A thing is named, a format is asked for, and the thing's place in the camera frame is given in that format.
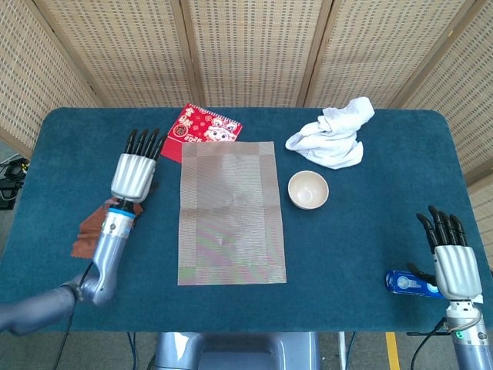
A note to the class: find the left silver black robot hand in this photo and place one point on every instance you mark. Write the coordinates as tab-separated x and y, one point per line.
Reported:
131	175

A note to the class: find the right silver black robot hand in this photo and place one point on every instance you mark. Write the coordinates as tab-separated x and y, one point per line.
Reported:
458	270

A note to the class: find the beige woven placemat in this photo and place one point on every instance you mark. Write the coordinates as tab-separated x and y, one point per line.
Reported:
231	216

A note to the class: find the beige bowl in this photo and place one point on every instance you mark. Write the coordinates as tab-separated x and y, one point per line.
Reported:
308	190

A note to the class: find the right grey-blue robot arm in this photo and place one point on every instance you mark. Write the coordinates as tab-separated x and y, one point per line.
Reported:
470	339

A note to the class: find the blue toothpaste box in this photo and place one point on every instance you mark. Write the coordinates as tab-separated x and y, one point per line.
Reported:
404	283

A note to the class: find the brown cloth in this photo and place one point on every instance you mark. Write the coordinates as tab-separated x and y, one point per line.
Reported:
86	231

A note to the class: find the red desk calendar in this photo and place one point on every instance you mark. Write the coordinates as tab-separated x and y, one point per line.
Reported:
200	123

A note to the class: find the teal table cover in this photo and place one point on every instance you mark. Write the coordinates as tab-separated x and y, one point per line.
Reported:
346	250

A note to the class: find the black floor equipment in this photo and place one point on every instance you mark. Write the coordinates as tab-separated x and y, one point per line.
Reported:
11	181

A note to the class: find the metal table leg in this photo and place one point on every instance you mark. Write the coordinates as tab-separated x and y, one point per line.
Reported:
341	350

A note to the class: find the woven bamboo folding screen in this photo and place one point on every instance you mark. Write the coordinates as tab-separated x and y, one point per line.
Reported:
250	50

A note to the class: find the white crumpled cloth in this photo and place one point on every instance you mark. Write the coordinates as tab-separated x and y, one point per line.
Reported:
331	142

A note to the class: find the grey-blue robot torso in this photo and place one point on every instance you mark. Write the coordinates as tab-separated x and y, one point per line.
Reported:
239	347

